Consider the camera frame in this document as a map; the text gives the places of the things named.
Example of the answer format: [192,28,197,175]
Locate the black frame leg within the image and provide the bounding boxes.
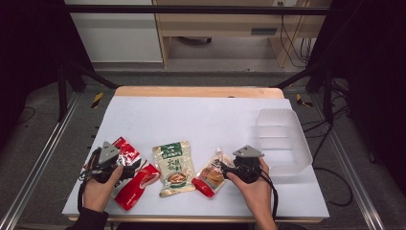
[56,60,120,123]
[272,60,335,127]

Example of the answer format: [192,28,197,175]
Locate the black curtain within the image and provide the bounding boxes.
[0,0,76,151]
[307,0,406,196]

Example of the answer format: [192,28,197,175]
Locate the aluminium floor rail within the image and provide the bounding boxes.
[309,93,387,230]
[0,91,81,230]

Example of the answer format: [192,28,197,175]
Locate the yellow black floor tape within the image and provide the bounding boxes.
[295,93,315,108]
[91,91,105,110]

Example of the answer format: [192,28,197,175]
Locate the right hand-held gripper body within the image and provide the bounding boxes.
[232,145,265,185]

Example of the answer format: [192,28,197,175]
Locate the white cabinet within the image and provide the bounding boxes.
[63,0,164,64]

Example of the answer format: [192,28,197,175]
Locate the translucent plastic bin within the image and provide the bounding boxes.
[254,107,314,177]

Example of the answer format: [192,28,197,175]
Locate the person's left hand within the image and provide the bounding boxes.
[82,165,124,214]

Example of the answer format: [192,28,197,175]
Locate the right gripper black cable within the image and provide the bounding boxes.
[259,167,280,222]

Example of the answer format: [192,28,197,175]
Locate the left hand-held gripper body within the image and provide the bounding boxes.
[84,141,128,185]

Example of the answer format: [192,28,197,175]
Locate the black horizontal frame bar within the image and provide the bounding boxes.
[62,4,332,16]

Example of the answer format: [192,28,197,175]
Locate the thin black floor cable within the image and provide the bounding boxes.
[14,105,37,127]

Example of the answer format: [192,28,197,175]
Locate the grey desk handle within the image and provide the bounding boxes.
[250,27,279,36]

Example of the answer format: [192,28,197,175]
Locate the spout pouch with red cap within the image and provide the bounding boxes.
[191,147,237,198]

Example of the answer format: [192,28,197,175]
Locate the person's right hand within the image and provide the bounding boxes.
[226,157,273,216]

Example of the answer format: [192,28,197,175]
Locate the beige pouch with green top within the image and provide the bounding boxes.
[151,140,197,198]

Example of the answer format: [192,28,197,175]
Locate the glossy red pouch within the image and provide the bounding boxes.
[113,163,161,212]

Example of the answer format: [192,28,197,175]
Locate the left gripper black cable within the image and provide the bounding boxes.
[77,148,101,214]

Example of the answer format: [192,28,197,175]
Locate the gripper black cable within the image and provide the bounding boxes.
[259,167,280,222]
[77,148,101,214]

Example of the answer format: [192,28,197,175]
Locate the red and white sauce pouch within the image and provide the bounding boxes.
[83,136,151,194]

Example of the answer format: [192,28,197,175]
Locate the wooden table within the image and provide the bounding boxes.
[67,85,326,224]

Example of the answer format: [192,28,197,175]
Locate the black hanging cables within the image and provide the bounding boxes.
[278,1,317,69]

